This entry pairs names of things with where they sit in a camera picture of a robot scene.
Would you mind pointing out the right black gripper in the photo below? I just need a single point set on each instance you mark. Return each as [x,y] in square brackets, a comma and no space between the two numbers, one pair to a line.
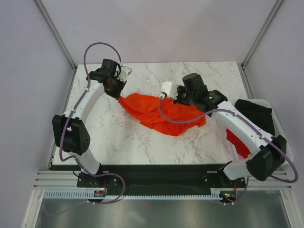
[180,89]

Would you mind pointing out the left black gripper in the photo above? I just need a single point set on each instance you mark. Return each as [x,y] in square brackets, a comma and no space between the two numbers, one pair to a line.
[117,94]

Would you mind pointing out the orange t shirt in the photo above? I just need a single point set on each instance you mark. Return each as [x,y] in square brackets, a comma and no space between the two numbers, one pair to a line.
[162,116]

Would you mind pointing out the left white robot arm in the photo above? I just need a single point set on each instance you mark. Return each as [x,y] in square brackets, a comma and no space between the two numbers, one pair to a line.
[70,132]

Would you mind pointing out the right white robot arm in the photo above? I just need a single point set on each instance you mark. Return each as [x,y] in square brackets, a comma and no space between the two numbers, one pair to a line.
[267,150]

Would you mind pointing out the red t shirt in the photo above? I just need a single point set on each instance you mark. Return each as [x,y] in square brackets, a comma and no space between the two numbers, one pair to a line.
[240,147]

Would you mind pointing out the black t shirt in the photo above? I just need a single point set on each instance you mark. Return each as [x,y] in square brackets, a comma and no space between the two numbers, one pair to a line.
[257,114]

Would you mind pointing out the white plastic basket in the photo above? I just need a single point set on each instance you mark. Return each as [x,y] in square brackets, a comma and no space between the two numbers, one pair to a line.
[280,133]

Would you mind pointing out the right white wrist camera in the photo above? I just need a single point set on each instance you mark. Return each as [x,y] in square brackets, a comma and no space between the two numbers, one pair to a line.
[169,89]

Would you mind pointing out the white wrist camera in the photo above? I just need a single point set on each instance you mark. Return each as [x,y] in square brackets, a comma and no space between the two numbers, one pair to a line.
[124,73]
[169,89]

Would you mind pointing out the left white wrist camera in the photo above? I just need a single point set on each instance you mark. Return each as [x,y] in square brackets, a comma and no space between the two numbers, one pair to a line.
[124,73]

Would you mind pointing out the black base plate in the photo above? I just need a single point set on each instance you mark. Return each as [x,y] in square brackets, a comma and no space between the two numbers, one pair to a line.
[115,186]

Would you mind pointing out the blue slotted cable duct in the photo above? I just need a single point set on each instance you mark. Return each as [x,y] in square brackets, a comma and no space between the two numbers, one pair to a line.
[91,194]

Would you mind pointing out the left aluminium corner post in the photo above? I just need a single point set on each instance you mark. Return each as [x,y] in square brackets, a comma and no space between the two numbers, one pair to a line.
[55,33]

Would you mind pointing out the aluminium corner post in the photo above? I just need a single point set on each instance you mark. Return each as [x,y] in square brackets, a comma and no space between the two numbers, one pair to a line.
[55,33]
[266,25]

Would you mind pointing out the aluminium frame rail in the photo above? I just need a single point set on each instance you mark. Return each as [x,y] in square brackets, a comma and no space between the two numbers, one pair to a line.
[151,176]

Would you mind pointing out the right aluminium corner post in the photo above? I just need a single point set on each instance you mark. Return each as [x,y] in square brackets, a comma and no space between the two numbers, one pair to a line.
[266,25]

